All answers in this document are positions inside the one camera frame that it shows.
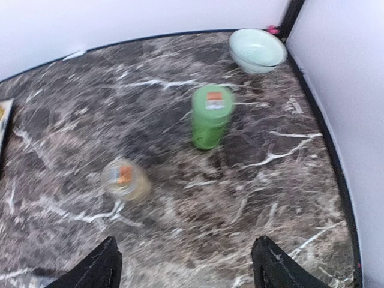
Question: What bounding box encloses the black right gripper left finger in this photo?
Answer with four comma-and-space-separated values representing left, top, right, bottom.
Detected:
52, 236, 122, 288

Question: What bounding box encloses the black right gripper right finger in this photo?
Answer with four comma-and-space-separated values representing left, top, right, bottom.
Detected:
251, 236, 329, 288

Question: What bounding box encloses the green pill bottle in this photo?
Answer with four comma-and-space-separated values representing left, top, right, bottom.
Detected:
191, 84, 235, 150

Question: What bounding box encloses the square floral ceramic plate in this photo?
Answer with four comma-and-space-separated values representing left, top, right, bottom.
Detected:
0, 98, 14, 151

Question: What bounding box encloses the small celadon bowl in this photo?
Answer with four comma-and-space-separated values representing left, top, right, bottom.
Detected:
229, 28, 287, 74

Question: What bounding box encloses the small pink object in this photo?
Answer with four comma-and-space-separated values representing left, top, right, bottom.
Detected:
267, 25, 280, 35

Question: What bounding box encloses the black corner frame post right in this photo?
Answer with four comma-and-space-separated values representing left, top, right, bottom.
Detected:
278, 0, 305, 43

